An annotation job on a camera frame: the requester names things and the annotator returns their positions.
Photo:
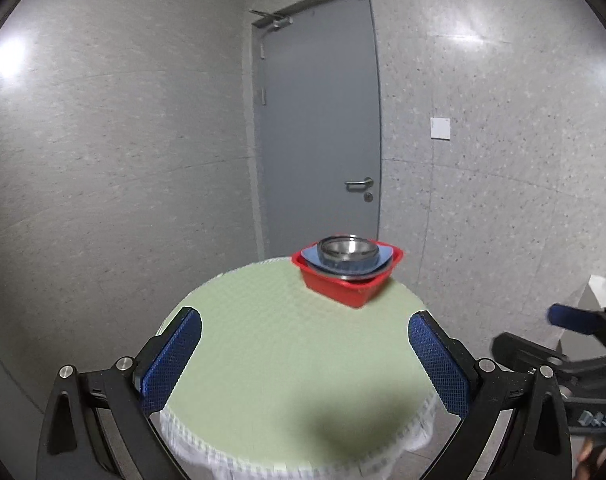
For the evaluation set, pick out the small steel bowl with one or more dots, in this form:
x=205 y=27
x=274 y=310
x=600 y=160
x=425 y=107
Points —
x=347 y=247

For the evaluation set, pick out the green checkered tablecloth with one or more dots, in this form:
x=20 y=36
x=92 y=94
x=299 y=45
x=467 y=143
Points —
x=288 y=384

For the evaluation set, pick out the white wall switch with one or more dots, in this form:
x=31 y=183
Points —
x=440 y=129

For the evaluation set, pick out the metal door handle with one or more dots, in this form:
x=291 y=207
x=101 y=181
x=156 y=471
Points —
x=360 y=186

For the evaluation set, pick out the person's right hand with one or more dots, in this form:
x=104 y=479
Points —
x=590 y=458

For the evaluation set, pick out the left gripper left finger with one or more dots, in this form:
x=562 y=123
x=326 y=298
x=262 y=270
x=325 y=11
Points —
x=73 y=443

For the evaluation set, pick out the grey door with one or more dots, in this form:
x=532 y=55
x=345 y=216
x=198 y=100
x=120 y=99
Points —
x=317 y=122

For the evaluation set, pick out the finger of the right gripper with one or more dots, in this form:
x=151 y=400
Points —
x=576 y=320
x=521 y=355

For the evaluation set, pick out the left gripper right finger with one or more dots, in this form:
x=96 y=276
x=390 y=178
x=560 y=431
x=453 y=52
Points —
x=536 y=443

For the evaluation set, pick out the red plastic basin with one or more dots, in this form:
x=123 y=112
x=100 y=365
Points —
x=355 y=290

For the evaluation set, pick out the medium steel bowl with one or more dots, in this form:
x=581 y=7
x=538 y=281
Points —
x=351 y=266

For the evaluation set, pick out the blue plastic plate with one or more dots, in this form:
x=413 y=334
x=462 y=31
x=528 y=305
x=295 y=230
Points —
x=310 y=255

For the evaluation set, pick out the grey cabinet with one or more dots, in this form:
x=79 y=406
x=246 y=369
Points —
x=579 y=347

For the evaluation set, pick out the steel bowl in basin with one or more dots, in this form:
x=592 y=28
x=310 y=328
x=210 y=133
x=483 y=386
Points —
x=350 y=277

